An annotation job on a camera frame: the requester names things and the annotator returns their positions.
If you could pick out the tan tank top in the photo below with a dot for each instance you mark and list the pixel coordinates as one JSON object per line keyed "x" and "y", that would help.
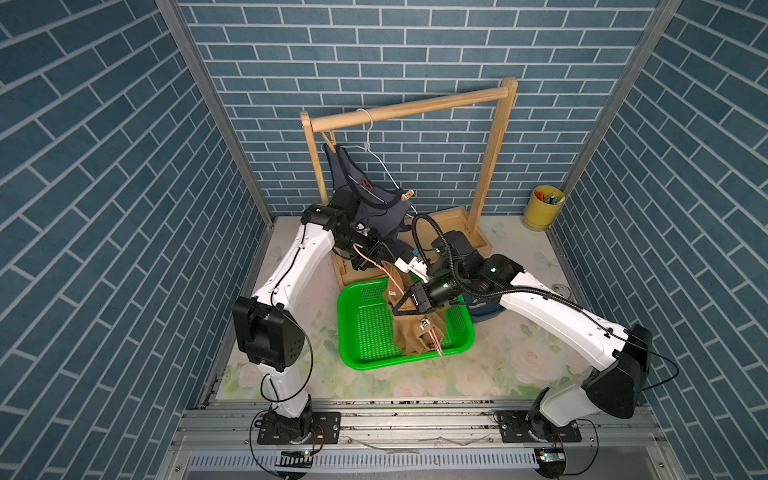
{"x": 417, "y": 324}

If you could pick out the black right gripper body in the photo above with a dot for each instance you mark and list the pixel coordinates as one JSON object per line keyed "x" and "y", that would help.
{"x": 439, "y": 290}

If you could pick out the yellow pen cup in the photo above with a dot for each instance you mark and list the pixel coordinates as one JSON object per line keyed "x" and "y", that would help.
{"x": 543, "y": 207}

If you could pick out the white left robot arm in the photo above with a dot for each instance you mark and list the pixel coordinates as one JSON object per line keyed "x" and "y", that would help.
{"x": 266, "y": 323}

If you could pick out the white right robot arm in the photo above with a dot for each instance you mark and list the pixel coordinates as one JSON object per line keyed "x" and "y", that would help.
{"x": 618, "y": 357}

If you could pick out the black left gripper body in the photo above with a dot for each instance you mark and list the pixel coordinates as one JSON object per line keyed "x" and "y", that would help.
{"x": 369, "y": 242}

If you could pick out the wooden clothespin on grey top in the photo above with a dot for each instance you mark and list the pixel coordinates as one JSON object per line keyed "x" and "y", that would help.
{"x": 407, "y": 195}

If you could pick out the dark grey tank top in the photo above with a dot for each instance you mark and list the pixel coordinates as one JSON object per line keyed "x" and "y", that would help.
{"x": 378, "y": 209}

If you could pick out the wooden clothes rack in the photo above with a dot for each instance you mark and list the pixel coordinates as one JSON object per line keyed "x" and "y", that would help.
{"x": 422, "y": 176}

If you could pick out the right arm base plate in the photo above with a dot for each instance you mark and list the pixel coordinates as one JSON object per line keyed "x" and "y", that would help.
{"x": 518, "y": 426}

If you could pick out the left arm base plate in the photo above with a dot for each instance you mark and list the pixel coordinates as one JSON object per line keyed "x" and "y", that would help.
{"x": 274, "y": 429}

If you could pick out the dark teal plastic bin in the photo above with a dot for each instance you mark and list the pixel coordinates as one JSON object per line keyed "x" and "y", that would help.
{"x": 481, "y": 309}

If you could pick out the green plastic basket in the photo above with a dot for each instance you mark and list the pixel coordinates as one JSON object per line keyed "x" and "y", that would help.
{"x": 366, "y": 335}

